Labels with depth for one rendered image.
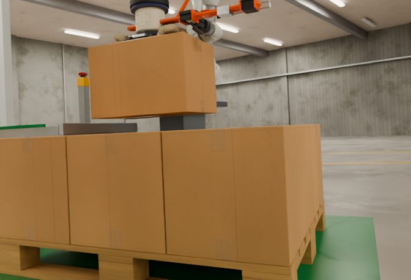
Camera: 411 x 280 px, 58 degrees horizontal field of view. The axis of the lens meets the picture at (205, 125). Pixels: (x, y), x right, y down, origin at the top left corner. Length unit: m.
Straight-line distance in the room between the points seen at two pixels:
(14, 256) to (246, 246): 0.96
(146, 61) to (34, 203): 0.88
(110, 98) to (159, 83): 0.32
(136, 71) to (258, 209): 1.14
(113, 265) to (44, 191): 0.39
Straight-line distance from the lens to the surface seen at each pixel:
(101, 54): 2.14
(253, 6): 1.95
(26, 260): 1.72
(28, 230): 1.64
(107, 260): 1.40
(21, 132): 2.30
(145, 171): 1.25
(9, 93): 5.54
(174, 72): 1.88
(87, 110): 3.09
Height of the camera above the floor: 0.54
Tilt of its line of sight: 1 degrees up
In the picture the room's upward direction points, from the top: 3 degrees counter-clockwise
